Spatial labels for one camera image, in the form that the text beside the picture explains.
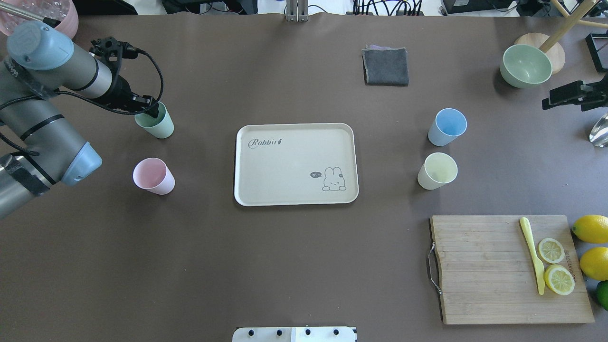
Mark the wooden cup stand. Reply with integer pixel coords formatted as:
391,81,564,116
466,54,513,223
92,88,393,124
514,0,608,75

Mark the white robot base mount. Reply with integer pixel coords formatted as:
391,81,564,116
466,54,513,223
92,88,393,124
232,325,358,342

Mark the lemon half lower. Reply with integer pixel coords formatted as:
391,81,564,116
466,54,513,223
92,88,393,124
544,264,575,296

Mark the glass mug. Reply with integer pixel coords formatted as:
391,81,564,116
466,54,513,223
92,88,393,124
589,113,608,148

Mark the pink cup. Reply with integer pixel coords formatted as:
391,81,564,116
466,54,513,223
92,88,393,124
133,158,175,195

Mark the lemon half upper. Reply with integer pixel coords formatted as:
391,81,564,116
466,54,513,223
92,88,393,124
538,237,565,264

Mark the green bowl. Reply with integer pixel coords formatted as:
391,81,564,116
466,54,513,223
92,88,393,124
500,45,553,89

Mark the wooden cutting board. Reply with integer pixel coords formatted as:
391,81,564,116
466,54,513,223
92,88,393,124
430,216,595,325

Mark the black wire rack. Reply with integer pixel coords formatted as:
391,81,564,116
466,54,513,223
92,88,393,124
585,33,608,72

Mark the pink ribbed bowl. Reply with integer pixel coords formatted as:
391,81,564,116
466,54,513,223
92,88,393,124
0,0,78,38

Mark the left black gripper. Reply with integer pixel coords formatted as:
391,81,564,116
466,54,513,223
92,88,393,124
110,76,159,119

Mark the metal scoop in bowl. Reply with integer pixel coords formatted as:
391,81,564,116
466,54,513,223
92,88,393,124
0,2,61,28

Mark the whole lemon lower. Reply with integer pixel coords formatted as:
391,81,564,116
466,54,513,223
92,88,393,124
579,247,608,281

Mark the whole lemon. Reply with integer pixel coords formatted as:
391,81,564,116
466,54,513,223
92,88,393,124
571,215,608,243
579,247,608,281

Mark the green lime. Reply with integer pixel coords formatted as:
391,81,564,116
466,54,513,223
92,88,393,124
595,281,608,310

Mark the pale yellow cup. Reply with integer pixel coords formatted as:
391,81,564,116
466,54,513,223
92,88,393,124
417,153,458,190

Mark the green cup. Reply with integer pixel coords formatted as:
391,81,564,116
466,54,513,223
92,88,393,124
134,102,174,139

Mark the aluminium frame post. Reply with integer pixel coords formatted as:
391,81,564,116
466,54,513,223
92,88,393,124
285,0,309,22

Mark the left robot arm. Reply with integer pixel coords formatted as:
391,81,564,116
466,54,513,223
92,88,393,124
1,21,173,217

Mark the whole lemon upper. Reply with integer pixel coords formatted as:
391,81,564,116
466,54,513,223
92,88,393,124
571,215,608,243

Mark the yellow plastic knife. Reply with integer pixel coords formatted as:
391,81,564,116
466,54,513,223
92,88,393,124
519,217,546,296

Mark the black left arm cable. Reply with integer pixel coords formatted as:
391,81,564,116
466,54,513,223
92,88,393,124
57,38,165,116

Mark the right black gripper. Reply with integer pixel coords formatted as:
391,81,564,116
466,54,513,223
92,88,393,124
541,80,608,111

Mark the cream rabbit tray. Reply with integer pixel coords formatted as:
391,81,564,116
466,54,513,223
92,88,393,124
234,123,359,207

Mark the grey folded cloth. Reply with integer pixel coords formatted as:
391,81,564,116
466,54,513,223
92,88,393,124
362,45,409,86

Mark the blue cup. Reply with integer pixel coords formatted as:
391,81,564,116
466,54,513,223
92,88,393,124
427,108,468,147

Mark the lemon half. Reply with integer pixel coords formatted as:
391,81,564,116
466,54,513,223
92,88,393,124
544,264,575,296
538,237,565,264

